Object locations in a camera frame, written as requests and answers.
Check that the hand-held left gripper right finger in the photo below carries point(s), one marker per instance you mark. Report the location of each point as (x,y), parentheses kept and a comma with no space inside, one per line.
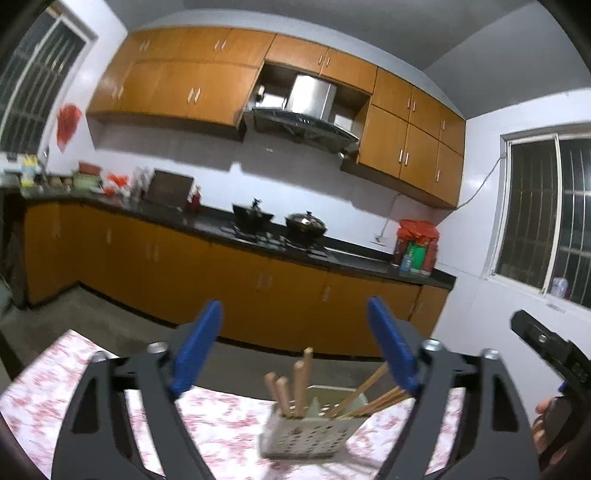
(392,346)

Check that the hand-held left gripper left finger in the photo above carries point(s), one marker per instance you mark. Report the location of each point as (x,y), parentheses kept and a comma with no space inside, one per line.
(198,346)

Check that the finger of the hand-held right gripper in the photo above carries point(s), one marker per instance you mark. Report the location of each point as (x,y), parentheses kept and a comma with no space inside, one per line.
(545,339)
(562,386)

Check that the wooden chopstick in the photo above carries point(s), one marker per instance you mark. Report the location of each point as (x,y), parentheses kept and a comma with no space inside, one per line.
(369,408)
(364,386)
(385,402)
(376,398)

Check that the white perforated utensil holder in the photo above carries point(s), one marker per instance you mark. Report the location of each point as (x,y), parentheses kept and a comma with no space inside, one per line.
(304,438)

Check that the person's right hand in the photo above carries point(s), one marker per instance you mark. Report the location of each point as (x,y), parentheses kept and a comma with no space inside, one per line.
(542,408)

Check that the clear plastic cup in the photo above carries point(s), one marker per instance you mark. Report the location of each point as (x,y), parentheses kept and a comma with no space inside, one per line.
(559,287)

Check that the floral red white tablecloth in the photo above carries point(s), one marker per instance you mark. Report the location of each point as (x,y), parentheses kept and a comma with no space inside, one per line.
(221,424)

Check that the small blue box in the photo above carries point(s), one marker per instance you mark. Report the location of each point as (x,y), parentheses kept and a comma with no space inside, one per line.
(405,264)

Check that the black kitchen countertop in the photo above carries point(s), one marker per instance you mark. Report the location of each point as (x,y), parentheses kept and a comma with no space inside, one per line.
(360,265)

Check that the green box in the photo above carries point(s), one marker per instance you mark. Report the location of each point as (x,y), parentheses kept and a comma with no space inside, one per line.
(418,258)

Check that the brown lower kitchen cabinets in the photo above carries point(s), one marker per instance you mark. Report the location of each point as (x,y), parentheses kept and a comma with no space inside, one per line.
(138,258)

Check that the brown kitchen cabinets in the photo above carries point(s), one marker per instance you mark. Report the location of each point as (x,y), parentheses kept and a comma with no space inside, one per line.
(138,258)
(184,87)

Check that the red bagged packages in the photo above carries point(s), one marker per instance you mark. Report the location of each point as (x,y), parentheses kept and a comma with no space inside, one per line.
(418,230)

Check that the black gas stove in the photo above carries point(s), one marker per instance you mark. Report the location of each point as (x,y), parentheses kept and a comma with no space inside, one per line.
(272,240)

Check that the small red bottle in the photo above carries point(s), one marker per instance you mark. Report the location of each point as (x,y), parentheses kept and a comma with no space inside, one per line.
(194,199)

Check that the black wok with lid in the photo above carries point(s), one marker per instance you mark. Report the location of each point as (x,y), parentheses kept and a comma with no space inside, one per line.
(307,226)

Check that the dark brown board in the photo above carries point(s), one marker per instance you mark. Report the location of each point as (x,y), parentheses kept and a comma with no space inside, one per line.
(171,187)

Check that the clear glass bottles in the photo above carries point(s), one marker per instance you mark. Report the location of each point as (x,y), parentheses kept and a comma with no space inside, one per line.
(141,184)

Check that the small red bag on counter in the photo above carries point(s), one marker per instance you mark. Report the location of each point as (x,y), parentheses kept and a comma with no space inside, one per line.
(116,183)

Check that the stacked green and brown bowls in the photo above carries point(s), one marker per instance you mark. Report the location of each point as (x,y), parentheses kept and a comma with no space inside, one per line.
(87,177)

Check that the yellow dish soap bottle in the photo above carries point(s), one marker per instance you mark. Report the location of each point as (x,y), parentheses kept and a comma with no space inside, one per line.
(30,168)

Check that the brown upper kitchen cabinets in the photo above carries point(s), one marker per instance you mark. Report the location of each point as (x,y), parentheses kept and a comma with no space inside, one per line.
(184,87)

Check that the steel range hood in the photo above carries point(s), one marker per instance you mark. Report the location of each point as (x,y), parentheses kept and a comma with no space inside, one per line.
(309,97)

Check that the white wall socket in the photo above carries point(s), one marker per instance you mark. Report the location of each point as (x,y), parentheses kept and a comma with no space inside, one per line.
(379,239)

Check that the barred window with white frame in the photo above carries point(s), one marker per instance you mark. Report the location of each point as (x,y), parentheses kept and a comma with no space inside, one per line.
(37,83)
(535,212)

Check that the red plastic bag on wall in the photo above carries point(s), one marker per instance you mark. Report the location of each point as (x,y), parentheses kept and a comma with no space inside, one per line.
(69,124)

